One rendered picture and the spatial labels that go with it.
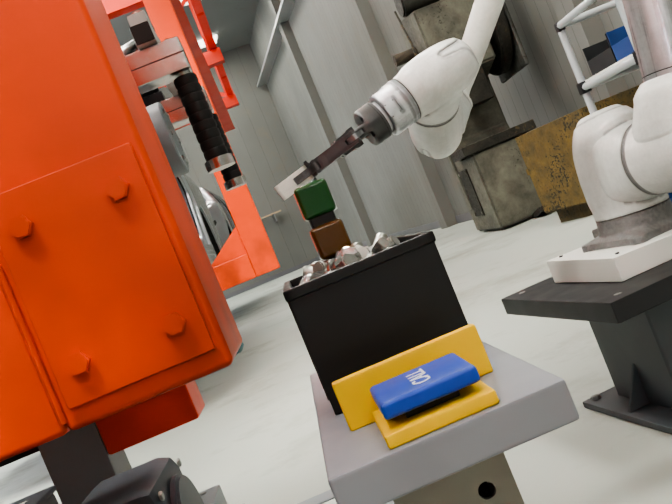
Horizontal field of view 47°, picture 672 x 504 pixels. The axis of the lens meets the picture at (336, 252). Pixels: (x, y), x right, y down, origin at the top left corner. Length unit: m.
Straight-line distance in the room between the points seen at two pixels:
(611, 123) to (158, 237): 1.14
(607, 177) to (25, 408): 1.22
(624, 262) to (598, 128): 0.28
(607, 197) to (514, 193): 5.82
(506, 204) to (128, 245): 6.83
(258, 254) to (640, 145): 3.60
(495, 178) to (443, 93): 6.01
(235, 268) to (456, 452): 4.43
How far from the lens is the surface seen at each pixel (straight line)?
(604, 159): 1.65
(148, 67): 1.19
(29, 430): 0.76
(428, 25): 7.61
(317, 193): 0.90
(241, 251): 4.93
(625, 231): 1.68
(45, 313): 0.73
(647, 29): 1.58
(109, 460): 1.37
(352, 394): 0.60
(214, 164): 1.16
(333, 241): 0.89
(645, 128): 1.56
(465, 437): 0.53
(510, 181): 7.48
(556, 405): 0.54
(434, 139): 1.57
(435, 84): 1.44
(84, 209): 0.72
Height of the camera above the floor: 0.60
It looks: 1 degrees down
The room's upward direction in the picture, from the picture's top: 22 degrees counter-clockwise
